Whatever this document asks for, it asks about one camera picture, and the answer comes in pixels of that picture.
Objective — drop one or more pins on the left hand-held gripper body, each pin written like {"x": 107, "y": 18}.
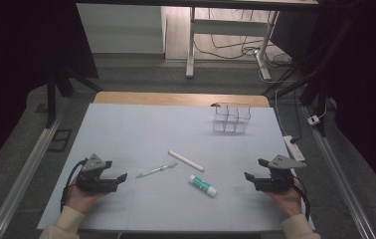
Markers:
{"x": 91, "y": 181}

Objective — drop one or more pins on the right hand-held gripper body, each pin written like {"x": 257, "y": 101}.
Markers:
{"x": 279, "y": 181}

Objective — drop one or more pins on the green white glue stick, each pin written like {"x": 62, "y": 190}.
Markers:
{"x": 202, "y": 185}

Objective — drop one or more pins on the clear acrylic organizer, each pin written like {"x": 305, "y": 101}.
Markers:
{"x": 231, "y": 118}

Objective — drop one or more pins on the white pen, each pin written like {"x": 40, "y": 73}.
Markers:
{"x": 186, "y": 161}

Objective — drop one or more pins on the person's left hand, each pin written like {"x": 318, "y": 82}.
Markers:
{"x": 80, "y": 200}

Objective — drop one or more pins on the person's right hand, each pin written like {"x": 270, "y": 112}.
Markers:
{"x": 290, "y": 202}

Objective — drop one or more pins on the white power strip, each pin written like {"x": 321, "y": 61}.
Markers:
{"x": 294, "y": 148}

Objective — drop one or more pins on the white table mat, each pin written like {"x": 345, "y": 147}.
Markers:
{"x": 162, "y": 132}

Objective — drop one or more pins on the small white adapter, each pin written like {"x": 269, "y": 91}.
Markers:
{"x": 313, "y": 120}

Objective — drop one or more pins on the dark table grommet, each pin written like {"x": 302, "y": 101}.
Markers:
{"x": 215, "y": 105}

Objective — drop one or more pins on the black tripod stand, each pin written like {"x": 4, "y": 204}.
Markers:
{"x": 51, "y": 99}

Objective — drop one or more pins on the black metal stand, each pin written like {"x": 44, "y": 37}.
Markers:
{"x": 312, "y": 86}

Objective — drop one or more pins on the dark curtain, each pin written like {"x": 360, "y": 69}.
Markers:
{"x": 17, "y": 66}
{"x": 371, "y": 99}

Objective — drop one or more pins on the black floor socket frame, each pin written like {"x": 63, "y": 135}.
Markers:
{"x": 60, "y": 140}

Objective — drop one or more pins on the aluminium rail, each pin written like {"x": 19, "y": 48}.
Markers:
{"x": 338, "y": 179}
{"x": 23, "y": 176}

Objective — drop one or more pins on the white desk frame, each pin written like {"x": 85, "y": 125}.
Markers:
{"x": 229, "y": 27}

